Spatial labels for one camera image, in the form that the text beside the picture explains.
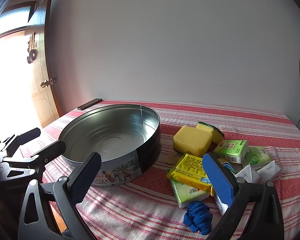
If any large yellow sponge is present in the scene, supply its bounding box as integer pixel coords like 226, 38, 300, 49
173, 125, 213, 158

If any brass door knob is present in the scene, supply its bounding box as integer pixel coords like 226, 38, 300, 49
40, 78, 57, 88

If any green leaf print tissue packet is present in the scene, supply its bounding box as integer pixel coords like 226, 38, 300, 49
241, 146, 272, 168

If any green tissue packet red logo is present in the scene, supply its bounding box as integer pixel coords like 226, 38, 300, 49
170, 179, 211, 209

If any black phone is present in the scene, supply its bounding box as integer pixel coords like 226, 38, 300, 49
77, 98, 103, 110

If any dark door ornament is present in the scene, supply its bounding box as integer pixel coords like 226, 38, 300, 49
26, 31, 38, 64

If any red striped bedspread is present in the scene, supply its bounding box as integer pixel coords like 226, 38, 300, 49
20, 99, 300, 240

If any green tissue packet white label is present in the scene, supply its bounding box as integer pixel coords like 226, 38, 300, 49
212, 140, 249, 164

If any wooden door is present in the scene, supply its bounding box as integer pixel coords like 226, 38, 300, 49
24, 0, 62, 128

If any blue cord bundle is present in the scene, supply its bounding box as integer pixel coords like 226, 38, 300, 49
183, 201, 213, 235

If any round metal cookie tin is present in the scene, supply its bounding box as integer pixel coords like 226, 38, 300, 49
58, 104, 161, 187

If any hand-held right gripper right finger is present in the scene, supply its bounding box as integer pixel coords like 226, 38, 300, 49
202, 152, 283, 240

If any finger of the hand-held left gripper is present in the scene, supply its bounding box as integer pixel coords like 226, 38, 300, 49
6, 127, 41, 157
30, 140, 66, 167

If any yellow and green sponge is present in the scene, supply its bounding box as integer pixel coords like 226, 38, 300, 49
196, 121, 225, 145

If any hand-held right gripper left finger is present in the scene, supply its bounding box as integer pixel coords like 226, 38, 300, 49
18, 152, 102, 240

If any yellow snack packet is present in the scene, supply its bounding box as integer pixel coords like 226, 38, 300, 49
166, 153, 213, 192

